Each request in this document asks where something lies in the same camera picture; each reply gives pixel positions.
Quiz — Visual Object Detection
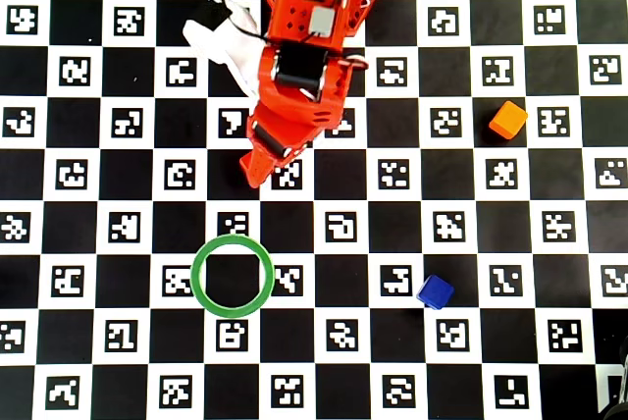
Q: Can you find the orange-red gripper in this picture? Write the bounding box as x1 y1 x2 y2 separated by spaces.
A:
243 94 345 182

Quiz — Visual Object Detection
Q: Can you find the blue cube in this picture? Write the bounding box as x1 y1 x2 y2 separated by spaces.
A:
416 274 455 311

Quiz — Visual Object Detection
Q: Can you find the orange cube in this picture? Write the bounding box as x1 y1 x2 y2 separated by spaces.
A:
488 100 530 140

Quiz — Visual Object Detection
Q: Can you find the small grey plastic box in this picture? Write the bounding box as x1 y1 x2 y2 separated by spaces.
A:
308 6 337 37

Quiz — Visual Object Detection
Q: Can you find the checkerboard marker mat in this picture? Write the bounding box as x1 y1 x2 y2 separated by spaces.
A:
0 0 628 420

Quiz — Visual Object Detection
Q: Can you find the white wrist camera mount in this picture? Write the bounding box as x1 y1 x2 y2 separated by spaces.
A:
182 0 269 97

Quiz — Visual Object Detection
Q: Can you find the green ring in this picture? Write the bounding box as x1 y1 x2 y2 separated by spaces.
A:
189 235 276 319

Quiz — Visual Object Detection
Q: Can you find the thin black camera cable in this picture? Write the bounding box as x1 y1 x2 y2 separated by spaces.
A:
215 0 325 46

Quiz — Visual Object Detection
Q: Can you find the black camera stand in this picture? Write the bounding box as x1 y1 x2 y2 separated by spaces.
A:
599 334 628 420

